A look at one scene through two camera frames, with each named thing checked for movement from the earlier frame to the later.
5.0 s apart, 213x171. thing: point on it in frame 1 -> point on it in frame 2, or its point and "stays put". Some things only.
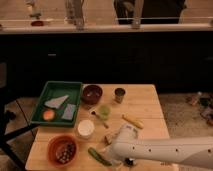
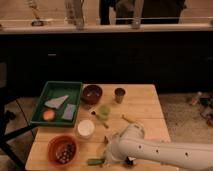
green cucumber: (94, 153) -> (95, 161)
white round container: (85, 128) stays put
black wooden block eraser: (106, 140) stays put
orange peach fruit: (48, 115) stays put
